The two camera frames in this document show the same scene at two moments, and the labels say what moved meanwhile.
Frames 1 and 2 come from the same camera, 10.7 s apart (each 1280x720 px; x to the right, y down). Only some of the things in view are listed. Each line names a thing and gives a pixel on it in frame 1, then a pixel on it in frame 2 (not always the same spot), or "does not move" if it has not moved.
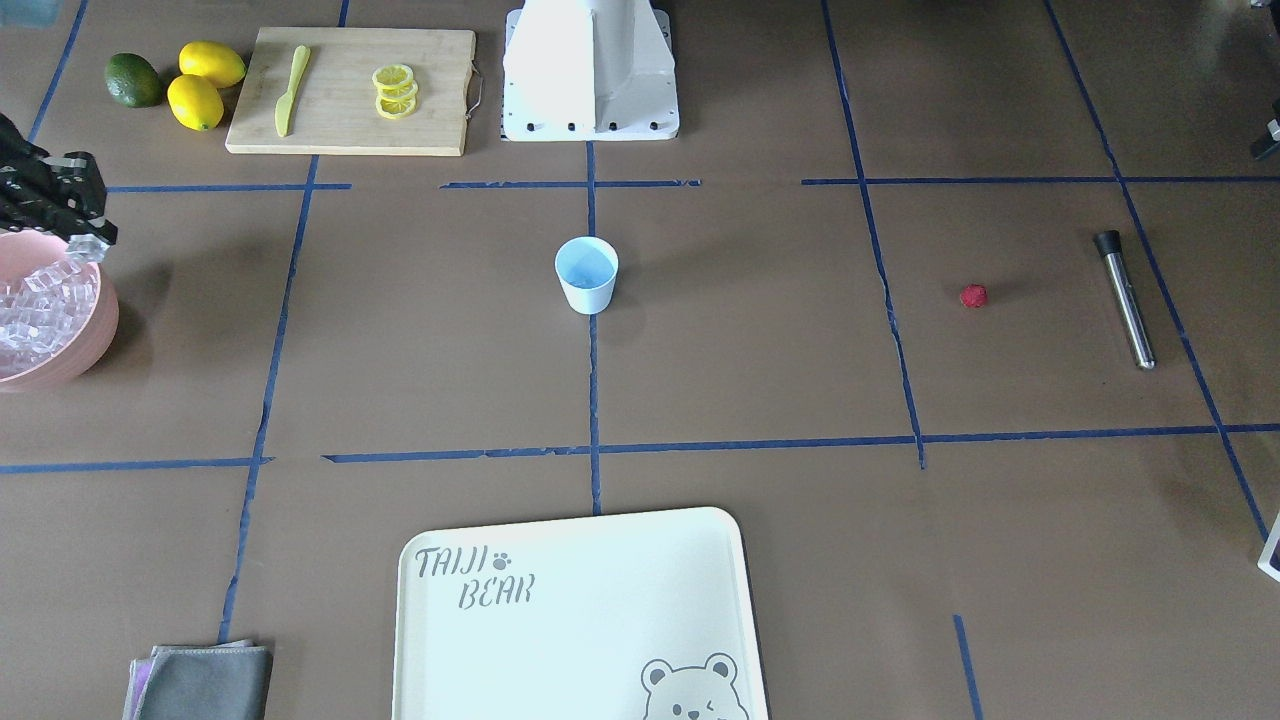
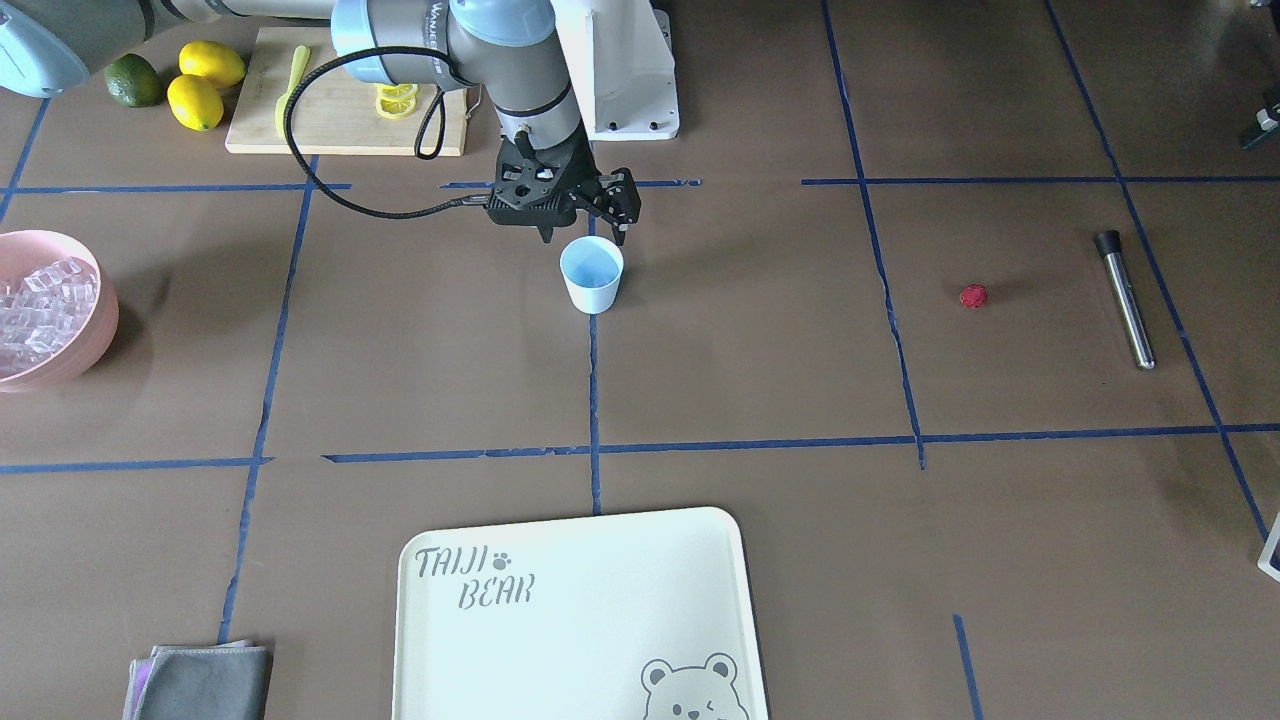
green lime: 132,80 does not move
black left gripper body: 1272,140 to 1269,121
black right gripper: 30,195 to 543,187
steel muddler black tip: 1110,245 does not move
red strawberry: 973,295 does not move
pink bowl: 24,253 does not move
